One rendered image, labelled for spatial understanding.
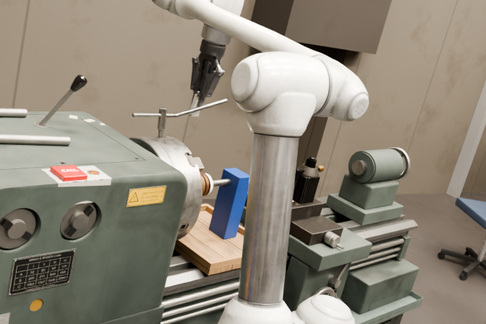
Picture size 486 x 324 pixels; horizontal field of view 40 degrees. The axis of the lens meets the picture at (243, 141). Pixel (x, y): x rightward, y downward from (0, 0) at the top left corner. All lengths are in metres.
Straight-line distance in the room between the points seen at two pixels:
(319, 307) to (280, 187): 0.33
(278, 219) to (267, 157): 0.14
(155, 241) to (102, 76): 2.62
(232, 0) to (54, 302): 0.95
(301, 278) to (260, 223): 0.89
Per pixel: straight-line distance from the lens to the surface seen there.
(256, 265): 1.46
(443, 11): 6.00
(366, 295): 2.77
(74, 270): 1.59
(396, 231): 2.89
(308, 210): 2.36
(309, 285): 2.34
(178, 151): 1.90
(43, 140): 1.65
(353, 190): 2.82
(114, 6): 4.15
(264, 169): 1.42
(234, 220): 2.23
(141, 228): 1.65
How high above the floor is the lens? 1.81
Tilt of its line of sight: 16 degrees down
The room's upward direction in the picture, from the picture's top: 14 degrees clockwise
